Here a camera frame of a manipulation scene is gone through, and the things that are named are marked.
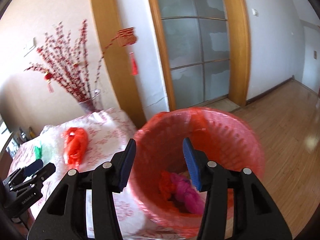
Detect white wall switch outlet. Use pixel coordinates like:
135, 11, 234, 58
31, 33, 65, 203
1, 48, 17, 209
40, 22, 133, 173
23, 37, 37, 57

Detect frosted glass sliding door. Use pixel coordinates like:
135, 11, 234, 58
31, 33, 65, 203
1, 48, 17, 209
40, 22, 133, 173
158, 0, 230, 109

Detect red fu charm with tassel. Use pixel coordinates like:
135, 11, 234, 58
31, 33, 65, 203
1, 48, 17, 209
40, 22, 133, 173
117, 27, 138, 76

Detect red berry branches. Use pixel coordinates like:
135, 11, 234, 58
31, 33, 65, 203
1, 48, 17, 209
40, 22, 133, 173
24, 19, 118, 103

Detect small red lantern ornament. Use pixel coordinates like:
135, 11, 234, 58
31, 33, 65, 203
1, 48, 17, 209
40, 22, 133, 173
44, 72, 54, 93

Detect glass vase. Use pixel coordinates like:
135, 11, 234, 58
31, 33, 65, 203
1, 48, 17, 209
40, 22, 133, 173
79, 89, 104, 114

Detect clear bubble wrap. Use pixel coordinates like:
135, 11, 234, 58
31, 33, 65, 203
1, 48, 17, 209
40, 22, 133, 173
41, 139, 65, 166

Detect pink trash basket with liner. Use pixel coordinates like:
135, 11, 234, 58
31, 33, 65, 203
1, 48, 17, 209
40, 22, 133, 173
129, 107, 265, 238

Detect red plastic bag large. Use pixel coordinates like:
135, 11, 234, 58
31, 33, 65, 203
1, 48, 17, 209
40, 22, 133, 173
158, 171, 180, 200

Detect green plastic bag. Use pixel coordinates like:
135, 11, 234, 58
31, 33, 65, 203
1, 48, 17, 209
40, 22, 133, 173
34, 146, 42, 160

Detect red plastic bag small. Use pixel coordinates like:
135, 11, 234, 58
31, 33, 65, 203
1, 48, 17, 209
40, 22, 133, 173
62, 127, 88, 168

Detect magenta purple plastic bag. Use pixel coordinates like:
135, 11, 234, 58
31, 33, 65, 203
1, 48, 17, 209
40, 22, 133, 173
170, 173, 205, 215

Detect dark wooden tv cabinet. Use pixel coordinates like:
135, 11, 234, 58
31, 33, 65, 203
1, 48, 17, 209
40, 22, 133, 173
0, 114, 16, 181

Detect floral white tablecloth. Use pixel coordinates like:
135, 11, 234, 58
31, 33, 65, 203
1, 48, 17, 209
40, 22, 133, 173
7, 108, 176, 240

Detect small wall switch right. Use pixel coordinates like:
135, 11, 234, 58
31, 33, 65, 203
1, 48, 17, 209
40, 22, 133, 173
252, 9, 259, 17

